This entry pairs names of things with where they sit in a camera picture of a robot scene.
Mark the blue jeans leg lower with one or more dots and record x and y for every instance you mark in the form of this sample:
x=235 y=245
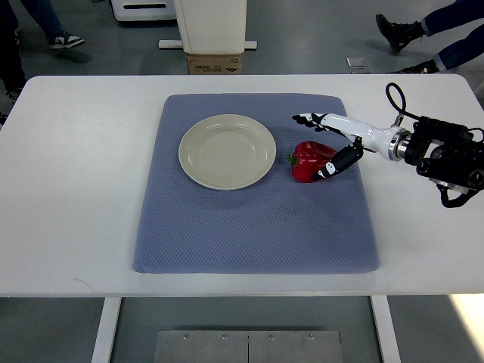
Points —
x=461 y=51

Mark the blue jeans leg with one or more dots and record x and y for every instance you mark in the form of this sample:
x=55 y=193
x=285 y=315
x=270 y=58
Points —
x=461 y=51
x=456 y=14

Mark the cream round plate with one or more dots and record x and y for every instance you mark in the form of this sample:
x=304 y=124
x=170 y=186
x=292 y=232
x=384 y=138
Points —
x=227 y=152

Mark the blue jeans leg upper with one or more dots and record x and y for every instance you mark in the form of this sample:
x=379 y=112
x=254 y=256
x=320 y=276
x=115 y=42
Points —
x=456 y=14

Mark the small grey floor plate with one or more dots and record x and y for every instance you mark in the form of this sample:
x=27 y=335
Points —
x=357 y=65

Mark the white cabinet with slot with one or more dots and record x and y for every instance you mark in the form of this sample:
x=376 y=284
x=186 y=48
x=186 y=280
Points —
x=143 y=10

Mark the left white table leg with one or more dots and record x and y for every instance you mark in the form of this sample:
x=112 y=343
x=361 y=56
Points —
x=106 y=330

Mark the black boot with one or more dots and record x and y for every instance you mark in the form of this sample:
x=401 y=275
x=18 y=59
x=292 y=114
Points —
x=426 y=67
x=399 y=35

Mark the black boot upper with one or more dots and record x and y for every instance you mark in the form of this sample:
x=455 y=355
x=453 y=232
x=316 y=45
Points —
x=399 y=35

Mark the white table leg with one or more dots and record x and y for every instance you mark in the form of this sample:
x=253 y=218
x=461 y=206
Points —
x=106 y=330
x=389 y=350

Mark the white machine base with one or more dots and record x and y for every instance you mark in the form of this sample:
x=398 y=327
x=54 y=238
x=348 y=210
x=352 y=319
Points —
x=211 y=27

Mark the blue quilted mat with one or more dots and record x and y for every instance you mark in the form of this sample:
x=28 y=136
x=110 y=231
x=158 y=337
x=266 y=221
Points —
x=277 y=225

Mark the black boot lower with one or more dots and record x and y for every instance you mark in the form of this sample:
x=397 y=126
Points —
x=426 y=67

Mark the red bell pepper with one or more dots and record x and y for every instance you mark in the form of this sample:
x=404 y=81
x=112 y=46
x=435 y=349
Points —
x=308 y=158

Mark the black white sneaker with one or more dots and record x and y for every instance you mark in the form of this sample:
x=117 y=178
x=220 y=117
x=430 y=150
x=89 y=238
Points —
x=64 y=40

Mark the cardboard box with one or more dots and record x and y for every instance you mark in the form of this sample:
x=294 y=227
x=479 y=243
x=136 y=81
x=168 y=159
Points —
x=214 y=64

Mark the dark trouser leg left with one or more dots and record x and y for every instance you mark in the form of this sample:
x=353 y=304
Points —
x=12 y=73

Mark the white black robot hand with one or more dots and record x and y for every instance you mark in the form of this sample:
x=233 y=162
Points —
x=387 y=142

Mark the metal floor plate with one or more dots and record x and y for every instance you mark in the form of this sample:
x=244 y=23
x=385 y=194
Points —
x=248 y=346

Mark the right white table leg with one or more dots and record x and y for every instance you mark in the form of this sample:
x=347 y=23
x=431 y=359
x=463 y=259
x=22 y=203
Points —
x=389 y=350

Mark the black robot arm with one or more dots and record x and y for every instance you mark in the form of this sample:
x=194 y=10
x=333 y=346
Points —
x=445 y=153

